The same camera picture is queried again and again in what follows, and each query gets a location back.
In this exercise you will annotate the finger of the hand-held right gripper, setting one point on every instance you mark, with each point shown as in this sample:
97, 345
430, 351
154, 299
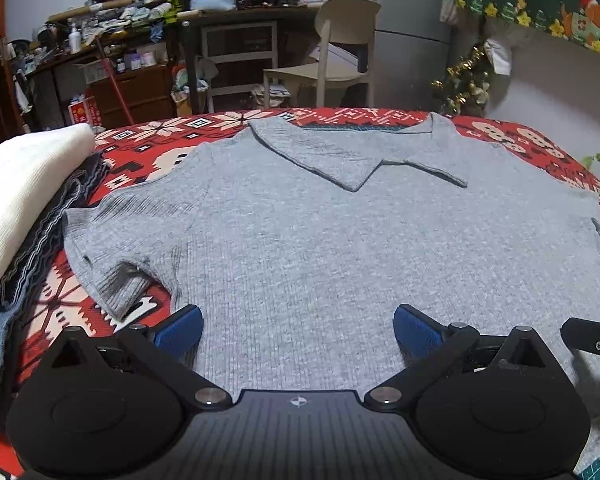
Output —
590, 337

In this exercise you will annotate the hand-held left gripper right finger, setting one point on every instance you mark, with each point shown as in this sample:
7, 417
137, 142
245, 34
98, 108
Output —
415, 332

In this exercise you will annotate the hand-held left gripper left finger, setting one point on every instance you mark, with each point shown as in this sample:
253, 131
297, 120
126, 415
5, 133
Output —
180, 332

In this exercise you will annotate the grey ribbed polo shirt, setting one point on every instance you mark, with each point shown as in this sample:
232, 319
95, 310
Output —
330, 240

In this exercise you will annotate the dark striped folded garment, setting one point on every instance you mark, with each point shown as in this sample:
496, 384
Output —
50, 240

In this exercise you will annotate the small green plant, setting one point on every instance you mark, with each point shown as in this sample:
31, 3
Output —
592, 161

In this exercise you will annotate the red patterned blanket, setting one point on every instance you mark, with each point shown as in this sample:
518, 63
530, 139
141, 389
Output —
145, 150

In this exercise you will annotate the white folded sweater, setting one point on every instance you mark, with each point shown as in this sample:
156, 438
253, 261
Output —
25, 185

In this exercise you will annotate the red cardboard box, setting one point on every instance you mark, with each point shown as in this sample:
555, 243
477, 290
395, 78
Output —
84, 112

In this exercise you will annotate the wooden drawer cabinet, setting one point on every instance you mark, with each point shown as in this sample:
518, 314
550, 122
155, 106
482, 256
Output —
135, 95

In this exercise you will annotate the small decorated Christmas tree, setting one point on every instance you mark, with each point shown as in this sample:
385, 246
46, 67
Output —
462, 82

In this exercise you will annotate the white drawer unit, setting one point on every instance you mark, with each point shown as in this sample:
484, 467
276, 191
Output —
240, 55

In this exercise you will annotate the grey refrigerator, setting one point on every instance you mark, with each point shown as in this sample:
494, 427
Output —
410, 45

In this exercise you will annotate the white hanging cloth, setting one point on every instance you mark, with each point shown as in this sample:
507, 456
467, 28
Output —
497, 55

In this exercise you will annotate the white pump bottle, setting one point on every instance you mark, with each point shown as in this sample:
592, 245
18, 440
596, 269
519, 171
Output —
75, 40

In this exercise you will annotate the beige plastic chair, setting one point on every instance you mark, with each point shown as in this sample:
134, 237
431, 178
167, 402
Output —
345, 20

